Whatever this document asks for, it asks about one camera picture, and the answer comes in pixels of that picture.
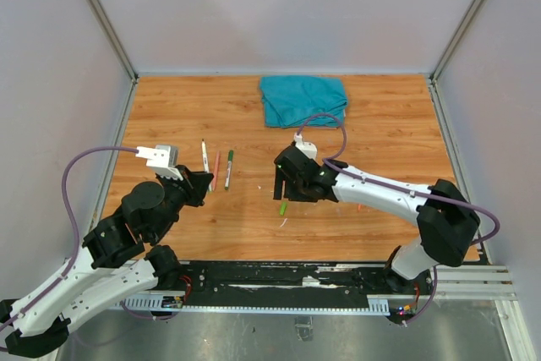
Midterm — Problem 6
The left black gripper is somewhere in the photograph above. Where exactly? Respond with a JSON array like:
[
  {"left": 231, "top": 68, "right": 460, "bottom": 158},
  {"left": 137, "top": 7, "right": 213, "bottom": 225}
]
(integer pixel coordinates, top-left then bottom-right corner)
[{"left": 150, "top": 163, "right": 214, "bottom": 240}]

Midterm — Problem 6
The white pen green cap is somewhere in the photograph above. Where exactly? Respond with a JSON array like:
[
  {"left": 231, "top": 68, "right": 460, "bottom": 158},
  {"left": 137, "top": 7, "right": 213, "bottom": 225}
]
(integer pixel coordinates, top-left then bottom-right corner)
[{"left": 201, "top": 139, "right": 212, "bottom": 192}]

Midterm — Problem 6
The pink pen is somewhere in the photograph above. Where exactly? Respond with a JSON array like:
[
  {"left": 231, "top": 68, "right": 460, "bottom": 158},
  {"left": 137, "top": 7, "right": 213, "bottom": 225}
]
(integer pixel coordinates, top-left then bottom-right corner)
[{"left": 211, "top": 151, "right": 221, "bottom": 191}]

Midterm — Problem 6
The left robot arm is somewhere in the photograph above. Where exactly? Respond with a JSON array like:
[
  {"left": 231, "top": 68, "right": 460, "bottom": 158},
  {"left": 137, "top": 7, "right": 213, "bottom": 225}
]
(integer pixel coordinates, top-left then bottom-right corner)
[{"left": 1, "top": 165, "right": 213, "bottom": 358}]

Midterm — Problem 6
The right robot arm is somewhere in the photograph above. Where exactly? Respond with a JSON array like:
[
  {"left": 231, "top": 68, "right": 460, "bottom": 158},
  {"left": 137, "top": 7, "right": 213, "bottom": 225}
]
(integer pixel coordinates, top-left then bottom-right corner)
[{"left": 274, "top": 145, "right": 480, "bottom": 293}]

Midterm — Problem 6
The black tipped white pen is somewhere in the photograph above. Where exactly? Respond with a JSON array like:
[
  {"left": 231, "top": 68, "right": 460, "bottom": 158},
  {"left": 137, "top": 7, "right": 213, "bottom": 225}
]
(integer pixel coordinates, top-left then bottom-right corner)
[{"left": 224, "top": 150, "right": 234, "bottom": 191}]

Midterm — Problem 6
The teal folded cloth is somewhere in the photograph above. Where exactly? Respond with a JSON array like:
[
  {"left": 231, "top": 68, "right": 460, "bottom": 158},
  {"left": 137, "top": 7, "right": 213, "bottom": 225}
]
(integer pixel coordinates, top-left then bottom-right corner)
[{"left": 259, "top": 75, "right": 349, "bottom": 129}]

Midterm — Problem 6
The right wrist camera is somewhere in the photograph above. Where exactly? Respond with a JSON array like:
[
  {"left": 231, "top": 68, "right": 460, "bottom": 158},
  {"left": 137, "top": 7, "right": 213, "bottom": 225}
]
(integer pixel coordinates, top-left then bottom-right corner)
[{"left": 293, "top": 133, "right": 318, "bottom": 160}]

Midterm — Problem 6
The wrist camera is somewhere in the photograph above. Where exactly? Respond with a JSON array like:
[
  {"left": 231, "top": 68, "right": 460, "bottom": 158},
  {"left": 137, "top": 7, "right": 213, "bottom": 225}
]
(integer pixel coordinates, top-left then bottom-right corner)
[
  {"left": 293, "top": 133, "right": 318, "bottom": 160},
  {"left": 136, "top": 145, "right": 183, "bottom": 180}
]

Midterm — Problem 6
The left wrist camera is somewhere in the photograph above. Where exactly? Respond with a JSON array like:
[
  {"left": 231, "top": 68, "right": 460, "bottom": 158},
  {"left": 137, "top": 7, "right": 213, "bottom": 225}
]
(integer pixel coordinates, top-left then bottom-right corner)
[{"left": 136, "top": 145, "right": 183, "bottom": 180}]

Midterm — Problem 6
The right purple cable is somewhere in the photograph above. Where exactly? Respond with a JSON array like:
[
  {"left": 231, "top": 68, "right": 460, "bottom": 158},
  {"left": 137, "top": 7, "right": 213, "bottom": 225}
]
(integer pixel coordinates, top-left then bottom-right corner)
[{"left": 295, "top": 112, "right": 502, "bottom": 324}]

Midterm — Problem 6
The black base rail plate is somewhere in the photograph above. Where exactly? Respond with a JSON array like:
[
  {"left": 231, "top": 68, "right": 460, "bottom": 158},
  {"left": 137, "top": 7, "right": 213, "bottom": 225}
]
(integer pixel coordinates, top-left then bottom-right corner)
[{"left": 131, "top": 259, "right": 434, "bottom": 307}]

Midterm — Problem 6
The grey slotted cable duct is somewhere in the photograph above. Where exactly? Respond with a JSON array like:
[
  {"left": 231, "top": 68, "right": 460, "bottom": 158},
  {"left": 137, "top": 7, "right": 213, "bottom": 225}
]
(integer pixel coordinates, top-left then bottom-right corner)
[{"left": 123, "top": 293, "right": 391, "bottom": 316}]

